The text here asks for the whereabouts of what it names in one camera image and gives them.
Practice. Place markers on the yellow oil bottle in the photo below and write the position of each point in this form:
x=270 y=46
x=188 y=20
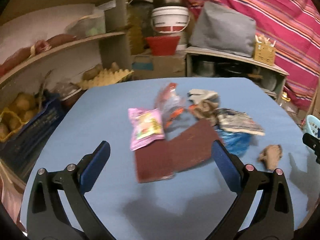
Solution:
x=135 y=32

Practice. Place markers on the yellow utensil holder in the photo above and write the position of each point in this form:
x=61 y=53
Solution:
x=264 y=50

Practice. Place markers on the striped pink curtain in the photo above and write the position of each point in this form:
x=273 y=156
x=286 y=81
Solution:
x=293 y=25

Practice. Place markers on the grey fabric cover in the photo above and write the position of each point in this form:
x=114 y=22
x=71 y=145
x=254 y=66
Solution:
x=224 y=29

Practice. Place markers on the white blue snack bag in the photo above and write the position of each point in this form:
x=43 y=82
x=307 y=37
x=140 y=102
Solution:
x=233 y=121

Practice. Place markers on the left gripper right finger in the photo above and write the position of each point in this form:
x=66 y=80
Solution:
x=273 y=218

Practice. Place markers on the dark blue plastic crate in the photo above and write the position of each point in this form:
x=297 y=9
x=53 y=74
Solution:
x=16 y=150

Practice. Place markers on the brown paper ball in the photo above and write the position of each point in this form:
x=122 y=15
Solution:
x=270 y=156

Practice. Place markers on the light blue plastic basket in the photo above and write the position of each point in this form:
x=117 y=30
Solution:
x=311 y=125

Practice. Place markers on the red plastic bowl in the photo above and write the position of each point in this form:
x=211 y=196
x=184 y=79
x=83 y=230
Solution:
x=163 y=45

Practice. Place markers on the clear red plastic wrapper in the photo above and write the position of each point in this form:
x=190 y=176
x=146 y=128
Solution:
x=169 y=104

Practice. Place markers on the blue plastic bag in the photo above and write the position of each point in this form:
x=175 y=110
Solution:
x=235 y=143

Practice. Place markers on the dark red sponge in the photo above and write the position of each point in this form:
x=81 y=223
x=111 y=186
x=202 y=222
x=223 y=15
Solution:
x=154 y=162
x=193 y=146

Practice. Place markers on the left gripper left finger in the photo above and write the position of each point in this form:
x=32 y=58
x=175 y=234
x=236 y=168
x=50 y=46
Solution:
x=46 y=217

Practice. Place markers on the pink snack packet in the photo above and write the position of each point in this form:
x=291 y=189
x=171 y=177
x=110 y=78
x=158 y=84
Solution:
x=147 y=127

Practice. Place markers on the yellow net potato bag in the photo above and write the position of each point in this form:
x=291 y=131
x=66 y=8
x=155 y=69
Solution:
x=17 y=115

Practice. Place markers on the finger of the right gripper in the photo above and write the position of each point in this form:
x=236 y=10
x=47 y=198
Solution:
x=313 y=143

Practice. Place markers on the white plastic bucket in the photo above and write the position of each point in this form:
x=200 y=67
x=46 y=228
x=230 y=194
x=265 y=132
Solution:
x=171 y=20

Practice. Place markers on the low wooden cabinet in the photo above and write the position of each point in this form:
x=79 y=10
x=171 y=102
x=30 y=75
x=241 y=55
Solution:
x=202 y=62

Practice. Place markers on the clear plastic container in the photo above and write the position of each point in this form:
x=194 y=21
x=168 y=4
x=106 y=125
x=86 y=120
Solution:
x=87 y=26

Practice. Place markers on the grey white cloth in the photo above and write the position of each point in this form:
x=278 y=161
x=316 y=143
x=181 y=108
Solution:
x=198 y=95

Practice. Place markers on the cardboard box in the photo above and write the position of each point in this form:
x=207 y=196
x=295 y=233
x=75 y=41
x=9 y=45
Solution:
x=147 y=66

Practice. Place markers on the wooden shelf unit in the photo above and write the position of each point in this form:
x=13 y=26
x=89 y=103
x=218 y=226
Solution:
x=24 y=22

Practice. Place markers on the yellow egg tray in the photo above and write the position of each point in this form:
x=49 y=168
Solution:
x=106 y=77

